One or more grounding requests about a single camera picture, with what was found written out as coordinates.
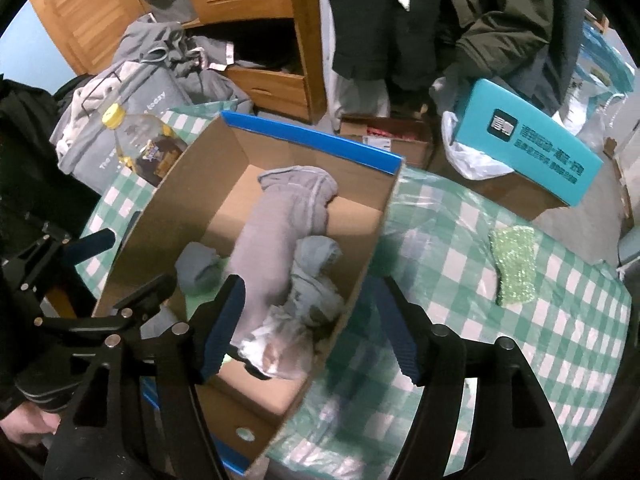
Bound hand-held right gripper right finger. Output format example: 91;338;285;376
370;275;582;480

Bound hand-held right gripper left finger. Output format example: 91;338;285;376
44;273;248;480

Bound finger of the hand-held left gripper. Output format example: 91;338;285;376
31;274;179;363
9;228;119;293

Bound white patterned cloth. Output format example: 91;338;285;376
237;304;322;382

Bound grey sock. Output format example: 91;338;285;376
174;241;224;296

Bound blue-grey cloth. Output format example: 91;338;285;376
287;234;347;342

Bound cardboard box with blue rim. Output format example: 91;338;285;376
92;111;405;479

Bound person's left forearm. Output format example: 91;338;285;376
10;360;108;417

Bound person's left hand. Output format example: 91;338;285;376
0;404;63;450

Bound green checkered tablecloth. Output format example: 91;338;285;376
82;104;634;480

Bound grey tote bag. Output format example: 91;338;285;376
49;59;202;197

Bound black jacket on chair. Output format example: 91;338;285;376
0;76;103;242

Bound oil bottle with yellow cap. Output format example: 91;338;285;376
102;103;189;189

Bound green scrubbing sponge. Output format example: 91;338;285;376
488;227;539;308

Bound brown cardboard box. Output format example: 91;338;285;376
429;149;572;222

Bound white plastic bag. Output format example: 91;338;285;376
441;110;517;182

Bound small cardboard box red contents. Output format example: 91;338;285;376
339;114;434;169

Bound grey hoodie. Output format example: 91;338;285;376
112;12;254;114

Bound teal box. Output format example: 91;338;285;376
452;78;606;208

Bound white hanging garment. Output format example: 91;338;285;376
314;0;392;122

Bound black hanging jacket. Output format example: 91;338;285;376
327;0;452;92

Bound clear plastic bags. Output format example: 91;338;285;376
564;19;640;153

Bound olive hanging jacket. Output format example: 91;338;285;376
439;0;592;117

